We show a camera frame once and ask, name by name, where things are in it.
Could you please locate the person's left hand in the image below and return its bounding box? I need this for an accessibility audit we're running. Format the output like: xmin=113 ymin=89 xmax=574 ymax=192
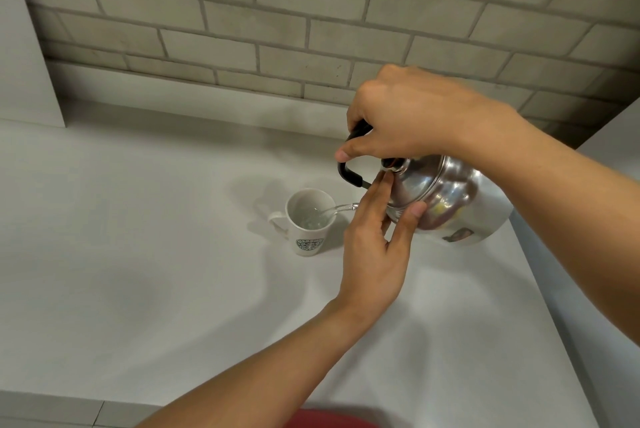
xmin=337 ymin=171 xmax=429 ymax=314

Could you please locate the person's right hand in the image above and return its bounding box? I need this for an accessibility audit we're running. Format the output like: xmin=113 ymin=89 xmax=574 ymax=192
xmin=335 ymin=65 xmax=502 ymax=163

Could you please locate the steel kettle lid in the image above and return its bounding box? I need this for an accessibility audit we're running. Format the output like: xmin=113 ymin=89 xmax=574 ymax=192
xmin=381 ymin=156 xmax=445 ymax=209

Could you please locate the stainless steel kettle black handle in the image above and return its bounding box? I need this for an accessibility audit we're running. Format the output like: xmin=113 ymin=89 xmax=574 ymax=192
xmin=337 ymin=121 xmax=514 ymax=247

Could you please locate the person's right forearm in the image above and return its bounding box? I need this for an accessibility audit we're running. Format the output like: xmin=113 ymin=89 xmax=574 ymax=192
xmin=462 ymin=92 xmax=640 ymax=346

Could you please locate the person's left forearm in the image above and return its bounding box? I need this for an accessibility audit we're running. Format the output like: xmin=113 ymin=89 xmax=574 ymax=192
xmin=134 ymin=293 xmax=383 ymax=428

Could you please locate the clear water stream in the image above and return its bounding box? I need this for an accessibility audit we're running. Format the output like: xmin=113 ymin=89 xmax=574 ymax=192
xmin=320 ymin=202 xmax=359 ymax=217

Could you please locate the white mug green emblem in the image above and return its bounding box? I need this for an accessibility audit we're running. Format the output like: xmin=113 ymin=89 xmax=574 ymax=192
xmin=267 ymin=187 xmax=339 ymax=258

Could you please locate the white cabinet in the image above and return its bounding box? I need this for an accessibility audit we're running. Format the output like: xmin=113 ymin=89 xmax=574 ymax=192
xmin=509 ymin=96 xmax=640 ymax=428

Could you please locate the red shirt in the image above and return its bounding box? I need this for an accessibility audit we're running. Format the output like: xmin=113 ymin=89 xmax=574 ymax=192
xmin=294 ymin=409 xmax=387 ymax=428

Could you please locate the white upright panel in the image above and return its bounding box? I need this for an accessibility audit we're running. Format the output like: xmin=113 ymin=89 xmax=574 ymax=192
xmin=0 ymin=0 xmax=66 ymax=128

